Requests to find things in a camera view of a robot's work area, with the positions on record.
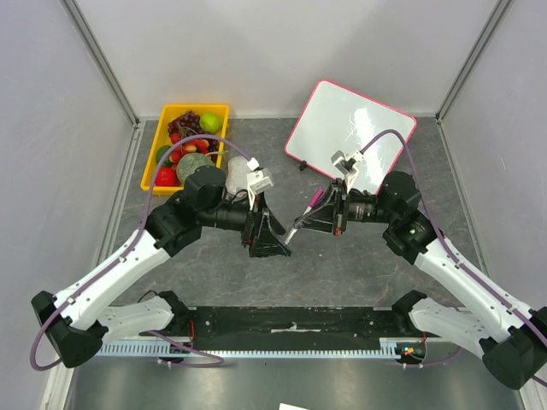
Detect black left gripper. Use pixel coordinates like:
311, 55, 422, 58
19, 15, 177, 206
200, 190, 291, 258

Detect white marker purple cap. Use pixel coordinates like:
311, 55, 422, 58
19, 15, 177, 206
284, 188, 324, 245

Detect pink framed whiteboard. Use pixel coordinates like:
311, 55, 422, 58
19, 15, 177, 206
285, 79, 417, 193

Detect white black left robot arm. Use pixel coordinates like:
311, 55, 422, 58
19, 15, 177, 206
31, 166, 291, 368

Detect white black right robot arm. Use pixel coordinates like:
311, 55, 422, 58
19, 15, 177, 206
294, 171, 546, 390

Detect white whiteboard eraser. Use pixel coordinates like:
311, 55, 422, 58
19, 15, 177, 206
226, 156, 259, 203

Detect green netted melon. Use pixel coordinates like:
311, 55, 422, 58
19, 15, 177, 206
176, 153, 215, 185

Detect red tomato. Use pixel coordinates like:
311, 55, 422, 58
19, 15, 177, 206
155, 167, 179, 187

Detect light green apple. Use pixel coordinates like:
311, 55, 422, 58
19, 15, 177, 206
199, 112, 223, 134

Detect dark red grape bunch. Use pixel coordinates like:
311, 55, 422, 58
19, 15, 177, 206
168, 110, 203, 136

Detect dark green lime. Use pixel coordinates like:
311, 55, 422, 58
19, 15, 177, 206
156, 145, 173, 167

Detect yellow plastic bin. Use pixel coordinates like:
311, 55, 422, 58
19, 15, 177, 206
140, 103, 230, 196

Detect white paper sheet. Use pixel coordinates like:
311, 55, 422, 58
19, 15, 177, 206
279, 403, 309, 410

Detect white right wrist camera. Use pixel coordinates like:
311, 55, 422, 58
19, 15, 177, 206
331, 150, 365, 193

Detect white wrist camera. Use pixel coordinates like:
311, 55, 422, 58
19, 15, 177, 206
331, 150, 365, 193
246, 157, 274, 209

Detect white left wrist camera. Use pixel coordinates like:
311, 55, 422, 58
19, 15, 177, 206
246, 157, 274, 209

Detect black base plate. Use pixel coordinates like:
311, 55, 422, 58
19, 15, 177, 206
159, 306, 423, 352

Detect grey slotted cable duct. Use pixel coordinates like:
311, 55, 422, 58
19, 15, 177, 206
97, 338, 410, 360

